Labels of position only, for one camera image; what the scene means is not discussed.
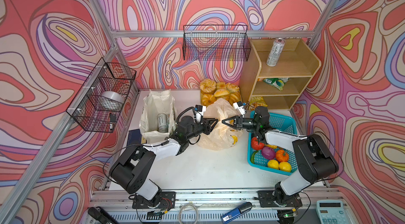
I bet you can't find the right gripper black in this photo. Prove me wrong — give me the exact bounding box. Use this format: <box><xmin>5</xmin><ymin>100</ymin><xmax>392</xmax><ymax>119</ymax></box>
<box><xmin>221</xmin><ymin>115</ymin><xmax>259</xmax><ymax>130</ymax></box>

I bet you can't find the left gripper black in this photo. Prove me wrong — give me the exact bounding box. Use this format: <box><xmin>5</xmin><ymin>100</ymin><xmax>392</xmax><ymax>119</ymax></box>
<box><xmin>184</xmin><ymin>118</ymin><xmax>218</xmax><ymax>142</ymax></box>

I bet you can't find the translucent beige plastic bag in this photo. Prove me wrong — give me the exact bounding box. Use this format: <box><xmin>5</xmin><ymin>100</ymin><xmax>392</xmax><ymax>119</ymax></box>
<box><xmin>197</xmin><ymin>98</ymin><xmax>243</xmax><ymax>151</ymax></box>

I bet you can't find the white energy drink can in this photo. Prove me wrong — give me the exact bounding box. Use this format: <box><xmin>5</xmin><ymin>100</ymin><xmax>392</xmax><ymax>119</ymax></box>
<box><xmin>157</xmin><ymin>113</ymin><xmax>168</xmax><ymax>133</ymax></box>

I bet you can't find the white canvas tote bag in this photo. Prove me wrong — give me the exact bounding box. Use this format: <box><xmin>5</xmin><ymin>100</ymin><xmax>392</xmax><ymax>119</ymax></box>
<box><xmin>139</xmin><ymin>90</ymin><xmax>177</xmax><ymax>144</ymax></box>

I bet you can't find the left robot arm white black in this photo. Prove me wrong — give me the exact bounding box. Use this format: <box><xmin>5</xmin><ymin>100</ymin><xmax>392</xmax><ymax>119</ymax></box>
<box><xmin>109</xmin><ymin>116</ymin><xmax>218</xmax><ymax>208</ymax></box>

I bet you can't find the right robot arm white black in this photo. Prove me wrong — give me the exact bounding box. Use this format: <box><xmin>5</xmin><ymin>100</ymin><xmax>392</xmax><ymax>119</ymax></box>
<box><xmin>222</xmin><ymin>106</ymin><xmax>339</xmax><ymax>208</ymax></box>

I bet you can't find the striped croissant bread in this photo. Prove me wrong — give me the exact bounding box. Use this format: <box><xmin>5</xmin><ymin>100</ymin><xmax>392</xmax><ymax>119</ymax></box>
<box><xmin>228</xmin><ymin>92</ymin><xmax>242</xmax><ymax>105</ymax></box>

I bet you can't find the yellow chips bag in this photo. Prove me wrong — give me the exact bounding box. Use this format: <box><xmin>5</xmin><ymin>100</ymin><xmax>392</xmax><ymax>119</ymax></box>
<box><xmin>249</xmin><ymin>96</ymin><xmax>268</xmax><ymax>110</ymax></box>

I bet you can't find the oval bread bun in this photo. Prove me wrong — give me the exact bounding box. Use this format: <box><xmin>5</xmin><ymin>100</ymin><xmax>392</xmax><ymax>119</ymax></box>
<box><xmin>214</xmin><ymin>88</ymin><xmax>230</xmax><ymax>98</ymax></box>

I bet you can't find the red toy tomato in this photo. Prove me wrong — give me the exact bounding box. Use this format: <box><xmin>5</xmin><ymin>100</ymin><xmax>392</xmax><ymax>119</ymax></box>
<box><xmin>251</xmin><ymin>137</ymin><xmax>265</xmax><ymax>151</ymax></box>

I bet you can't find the sugared bread roll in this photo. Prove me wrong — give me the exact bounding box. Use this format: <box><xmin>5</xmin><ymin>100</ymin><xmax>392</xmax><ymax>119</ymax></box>
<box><xmin>200</xmin><ymin>78</ymin><xmax>217</xmax><ymax>94</ymax></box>

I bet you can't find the purple toy onion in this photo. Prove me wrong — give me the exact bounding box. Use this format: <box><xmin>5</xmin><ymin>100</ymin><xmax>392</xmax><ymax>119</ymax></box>
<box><xmin>261</xmin><ymin>147</ymin><xmax>276</xmax><ymax>160</ymax></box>

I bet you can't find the teal plastic basket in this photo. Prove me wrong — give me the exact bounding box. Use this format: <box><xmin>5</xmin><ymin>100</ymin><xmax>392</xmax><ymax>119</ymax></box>
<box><xmin>247</xmin><ymin>113</ymin><xmax>297</xmax><ymax>176</ymax></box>

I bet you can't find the yellow toy lemon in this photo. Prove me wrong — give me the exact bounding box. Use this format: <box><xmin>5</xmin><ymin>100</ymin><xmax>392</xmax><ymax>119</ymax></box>
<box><xmin>278</xmin><ymin>162</ymin><xmax>292</xmax><ymax>172</ymax></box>
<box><xmin>267</xmin><ymin>160</ymin><xmax>279</xmax><ymax>170</ymax></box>

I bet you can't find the orange toy pumpkin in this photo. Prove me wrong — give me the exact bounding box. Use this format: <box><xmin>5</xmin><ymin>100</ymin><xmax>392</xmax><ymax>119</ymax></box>
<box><xmin>275</xmin><ymin>150</ymin><xmax>290</xmax><ymax>163</ymax></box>

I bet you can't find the green snack packet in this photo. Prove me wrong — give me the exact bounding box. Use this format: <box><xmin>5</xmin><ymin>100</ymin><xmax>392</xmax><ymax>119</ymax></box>
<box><xmin>262</xmin><ymin>78</ymin><xmax>289</xmax><ymax>91</ymax></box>

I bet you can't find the wooden shelf unit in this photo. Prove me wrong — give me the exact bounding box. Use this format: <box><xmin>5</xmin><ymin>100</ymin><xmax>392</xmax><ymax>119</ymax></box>
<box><xmin>239</xmin><ymin>39</ymin><xmax>321</xmax><ymax>110</ymax></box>

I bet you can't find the yellow toy lemon right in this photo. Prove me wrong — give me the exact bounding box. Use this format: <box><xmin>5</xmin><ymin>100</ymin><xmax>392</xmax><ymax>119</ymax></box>
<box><xmin>278</xmin><ymin>162</ymin><xmax>292</xmax><ymax>172</ymax></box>

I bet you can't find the dark blue notebook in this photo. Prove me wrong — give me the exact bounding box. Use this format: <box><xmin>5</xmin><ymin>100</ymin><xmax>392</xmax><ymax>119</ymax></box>
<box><xmin>127</xmin><ymin>129</ymin><xmax>142</xmax><ymax>145</ymax></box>

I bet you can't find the blue black handheld tool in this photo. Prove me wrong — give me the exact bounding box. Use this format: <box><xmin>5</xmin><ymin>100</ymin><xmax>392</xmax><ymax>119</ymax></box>
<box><xmin>221</xmin><ymin>202</ymin><xmax>253</xmax><ymax>224</ymax></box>

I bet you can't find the silver pink drink can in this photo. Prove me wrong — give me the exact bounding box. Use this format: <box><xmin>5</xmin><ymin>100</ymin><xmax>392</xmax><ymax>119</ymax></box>
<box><xmin>266</xmin><ymin>38</ymin><xmax>285</xmax><ymax>67</ymax></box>

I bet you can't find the silver tape roll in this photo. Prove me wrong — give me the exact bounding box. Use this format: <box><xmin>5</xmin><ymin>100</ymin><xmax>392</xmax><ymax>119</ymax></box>
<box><xmin>100</xmin><ymin>91</ymin><xmax>124</xmax><ymax>112</ymax></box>

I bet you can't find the white calculator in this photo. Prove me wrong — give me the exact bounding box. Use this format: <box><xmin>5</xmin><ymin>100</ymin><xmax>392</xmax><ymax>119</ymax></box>
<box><xmin>316</xmin><ymin>200</ymin><xmax>350</xmax><ymax>224</ymax></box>

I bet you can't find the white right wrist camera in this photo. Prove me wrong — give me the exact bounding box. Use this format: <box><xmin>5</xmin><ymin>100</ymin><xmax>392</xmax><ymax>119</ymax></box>
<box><xmin>233</xmin><ymin>101</ymin><xmax>246</xmax><ymax>117</ymax></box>

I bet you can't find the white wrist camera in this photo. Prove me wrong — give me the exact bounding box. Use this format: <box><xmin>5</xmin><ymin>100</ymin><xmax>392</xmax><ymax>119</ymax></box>
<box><xmin>233</xmin><ymin>101</ymin><xmax>246</xmax><ymax>117</ymax></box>
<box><xmin>193</xmin><ymin>105</ymin><xmax>206</xmax><ymax>124</ymax></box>

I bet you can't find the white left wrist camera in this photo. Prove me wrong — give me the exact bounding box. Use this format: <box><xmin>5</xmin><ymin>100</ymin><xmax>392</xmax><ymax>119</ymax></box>
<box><xmin>193</xmin><ymin>105</ymin><xmax>206</xmax><ymax>124</ymax></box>

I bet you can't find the striped ring bread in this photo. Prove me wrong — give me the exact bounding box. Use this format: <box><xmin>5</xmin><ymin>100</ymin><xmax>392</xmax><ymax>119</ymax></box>
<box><xmin>201</xmin><ymin>93</ymin><xmax>217</xmax><ymax>106</ymax></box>

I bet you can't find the black wire basket back wall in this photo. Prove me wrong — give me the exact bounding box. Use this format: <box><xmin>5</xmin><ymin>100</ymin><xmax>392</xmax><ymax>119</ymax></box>
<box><xmin>182</xmin><ymin>23</ymin><xmax>251</xmax><ymax>61</ymax></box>

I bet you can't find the black wire basket wall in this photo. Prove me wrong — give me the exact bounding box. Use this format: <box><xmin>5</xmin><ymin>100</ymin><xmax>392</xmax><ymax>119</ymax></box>
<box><xmin>66</xmin><ymin>58</ymin><xmax>136</xmax><ymax>133</ymax></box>
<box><xmin>182</xmin><ymin>23</ymin><xmax>251</xmax><ymax>61</ymax></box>

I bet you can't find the coiled white cable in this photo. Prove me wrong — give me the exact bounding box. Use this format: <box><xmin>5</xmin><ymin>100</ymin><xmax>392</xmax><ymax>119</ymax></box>
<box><xmin>178</xmin><ymin>202</ymin><xmax>199</xmax><ymax>224</ymax></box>

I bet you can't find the black wire basket left wall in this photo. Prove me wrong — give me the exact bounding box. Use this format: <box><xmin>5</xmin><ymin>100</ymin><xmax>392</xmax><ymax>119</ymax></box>
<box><xmin>66</xmin><ymin>58</ymin><xmax>136</xmax><ymax>133</ymax></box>

